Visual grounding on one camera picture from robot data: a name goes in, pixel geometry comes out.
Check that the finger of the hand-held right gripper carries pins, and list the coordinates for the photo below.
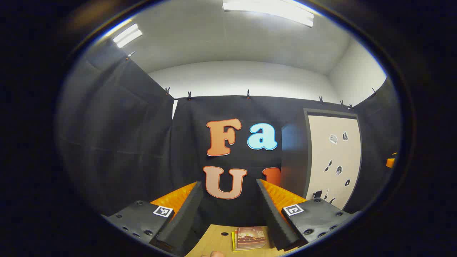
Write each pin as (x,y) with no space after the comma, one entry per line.
(391,162)

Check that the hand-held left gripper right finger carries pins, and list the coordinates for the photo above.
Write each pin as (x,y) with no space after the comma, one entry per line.
(273,221)

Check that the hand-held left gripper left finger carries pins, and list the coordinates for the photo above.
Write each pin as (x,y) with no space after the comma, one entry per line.
(182,221)

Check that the dark grey cabinet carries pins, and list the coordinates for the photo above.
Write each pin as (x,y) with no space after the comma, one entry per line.
(294,157)

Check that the black backdrop cloth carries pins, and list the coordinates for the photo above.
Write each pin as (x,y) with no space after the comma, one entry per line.
(121,142)

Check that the row of black cloth clips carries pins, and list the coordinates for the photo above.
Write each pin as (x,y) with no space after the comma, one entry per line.
(248,94)

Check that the small ceiling light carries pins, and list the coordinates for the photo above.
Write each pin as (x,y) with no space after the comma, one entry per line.
(127,35)

